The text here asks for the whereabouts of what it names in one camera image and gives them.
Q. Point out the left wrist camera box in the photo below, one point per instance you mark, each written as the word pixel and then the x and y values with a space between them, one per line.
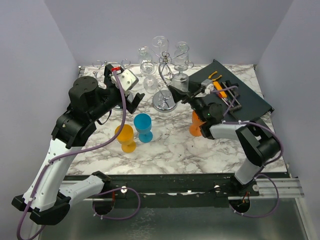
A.
pixel 126 78

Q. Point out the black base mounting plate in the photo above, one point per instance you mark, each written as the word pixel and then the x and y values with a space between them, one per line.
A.
pixel 185 190

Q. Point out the clear wine glass front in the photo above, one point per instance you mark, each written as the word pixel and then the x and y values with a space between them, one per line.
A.
pixel 150 83

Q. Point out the black metal tool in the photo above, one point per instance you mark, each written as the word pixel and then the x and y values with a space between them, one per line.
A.
pixel 232 84

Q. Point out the blue plastic goblet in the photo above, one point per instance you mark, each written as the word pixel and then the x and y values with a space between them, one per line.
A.
pixel 143 125

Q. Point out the clear wine glass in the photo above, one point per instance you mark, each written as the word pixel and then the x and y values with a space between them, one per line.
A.
pixel 144 55
pixel 150 83
pixel 180 79
pixel 181 55

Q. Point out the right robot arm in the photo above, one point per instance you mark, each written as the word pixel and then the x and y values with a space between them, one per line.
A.
pixel 260 144

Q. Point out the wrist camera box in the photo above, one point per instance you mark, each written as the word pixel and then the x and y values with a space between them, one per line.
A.
pixel 206 87
pixel 126 78

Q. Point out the tall chrome glass rack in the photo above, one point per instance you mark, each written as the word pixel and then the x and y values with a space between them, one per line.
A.
pixel 162 99

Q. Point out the orange plastic goblet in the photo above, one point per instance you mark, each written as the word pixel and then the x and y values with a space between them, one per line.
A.
pixel 194 128

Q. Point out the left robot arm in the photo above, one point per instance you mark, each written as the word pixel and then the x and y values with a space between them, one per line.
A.
pixel 46 200

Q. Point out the dark flat equipment box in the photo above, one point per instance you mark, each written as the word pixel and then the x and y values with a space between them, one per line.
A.
pixel 250 94

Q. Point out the yellow utility knife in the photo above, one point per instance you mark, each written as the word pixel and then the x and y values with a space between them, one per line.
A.
pixel 218 87

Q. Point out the small chrome glass rack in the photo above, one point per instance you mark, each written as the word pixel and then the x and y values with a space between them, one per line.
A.
pixel 99 75

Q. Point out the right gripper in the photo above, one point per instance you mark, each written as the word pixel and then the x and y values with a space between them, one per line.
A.
pixel 179 95

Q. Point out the tall clear flute glass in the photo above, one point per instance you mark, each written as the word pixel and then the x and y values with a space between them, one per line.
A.
pixel 161 43

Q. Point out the yellow handled pliers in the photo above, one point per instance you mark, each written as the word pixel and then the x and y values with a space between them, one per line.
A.
pixel 214 77

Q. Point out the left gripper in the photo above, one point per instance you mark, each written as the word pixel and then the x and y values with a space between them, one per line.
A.
pixel 131 105

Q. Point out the yellow plastic goblet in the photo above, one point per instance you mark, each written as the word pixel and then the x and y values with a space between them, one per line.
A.
pixel 126 139

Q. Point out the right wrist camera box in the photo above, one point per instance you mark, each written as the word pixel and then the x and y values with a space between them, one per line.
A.
pixel 206 87

